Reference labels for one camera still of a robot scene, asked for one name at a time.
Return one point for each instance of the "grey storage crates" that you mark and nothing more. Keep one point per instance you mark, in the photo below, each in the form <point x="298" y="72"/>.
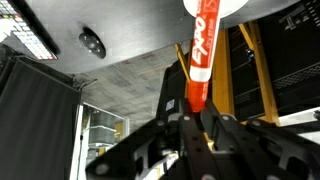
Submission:
<point x="105" y="130"/>

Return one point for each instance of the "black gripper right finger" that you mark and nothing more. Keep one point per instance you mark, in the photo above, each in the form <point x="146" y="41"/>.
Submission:
<point x="237" y="149"/>

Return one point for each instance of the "red and white Expo marker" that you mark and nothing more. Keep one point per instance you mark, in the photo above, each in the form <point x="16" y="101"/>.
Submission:
<point x="206" y="27"/>

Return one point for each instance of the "small black clicker remote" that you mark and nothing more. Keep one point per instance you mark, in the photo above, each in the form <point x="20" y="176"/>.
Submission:
<point x="92" y="43"/>

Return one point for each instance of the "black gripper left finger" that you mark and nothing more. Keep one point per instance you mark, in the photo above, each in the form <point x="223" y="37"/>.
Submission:
<point x="196" y="154"/>

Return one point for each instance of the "long black and silver remote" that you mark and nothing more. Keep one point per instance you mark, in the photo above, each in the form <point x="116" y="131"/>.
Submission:
<point x="17" y="18"/>

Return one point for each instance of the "white ceramic mug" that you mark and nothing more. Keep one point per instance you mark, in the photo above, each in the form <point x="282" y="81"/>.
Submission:
<point x="223" y="7"/>

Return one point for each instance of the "black monitor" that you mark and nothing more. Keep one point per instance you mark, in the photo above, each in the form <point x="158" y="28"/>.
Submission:
<point x="275" y="62"/>

